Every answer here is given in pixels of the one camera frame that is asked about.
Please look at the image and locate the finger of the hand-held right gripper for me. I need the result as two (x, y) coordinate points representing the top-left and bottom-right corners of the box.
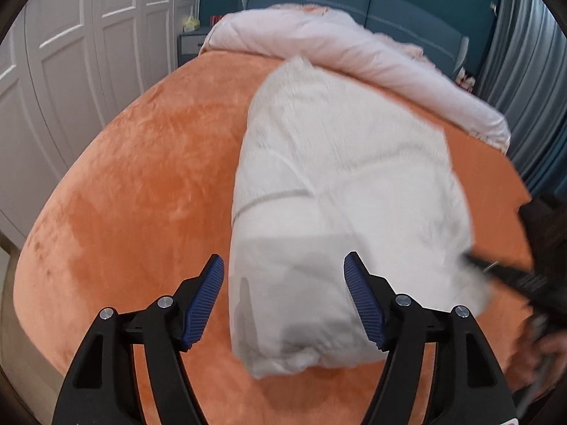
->
(461, 252), (534, 295)

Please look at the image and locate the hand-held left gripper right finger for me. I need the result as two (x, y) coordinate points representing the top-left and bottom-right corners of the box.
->
(344, 251), (517, 425)

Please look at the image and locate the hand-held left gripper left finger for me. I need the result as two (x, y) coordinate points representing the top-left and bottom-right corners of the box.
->
(52, 254), (224, 425)

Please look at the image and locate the white quilted blanket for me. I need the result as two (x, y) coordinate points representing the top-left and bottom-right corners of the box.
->
(228, 57), (497, 379)

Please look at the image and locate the person's right hand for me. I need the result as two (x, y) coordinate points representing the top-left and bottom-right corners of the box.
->
(511, 316), (561, 392)

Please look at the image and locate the orange plush bed cover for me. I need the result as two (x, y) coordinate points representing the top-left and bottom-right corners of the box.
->
(13, 49), (534, 425)

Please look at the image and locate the grey blue curtain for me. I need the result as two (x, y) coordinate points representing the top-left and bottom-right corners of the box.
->
(476, 0), (567, 196)

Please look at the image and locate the pale pink duvet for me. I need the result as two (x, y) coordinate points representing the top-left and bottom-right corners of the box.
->
(198, 4), (511, 155)

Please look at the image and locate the blue grey nightstand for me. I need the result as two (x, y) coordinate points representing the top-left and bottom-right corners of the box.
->
(177, 27), (218, 68)

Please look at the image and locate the blue upholstered headboard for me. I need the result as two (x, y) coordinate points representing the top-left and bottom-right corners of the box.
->
(241, 0), (503, 80)

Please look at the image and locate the white panelled wardrobe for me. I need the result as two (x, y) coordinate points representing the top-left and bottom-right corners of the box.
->
(0, 0), (204, 253)

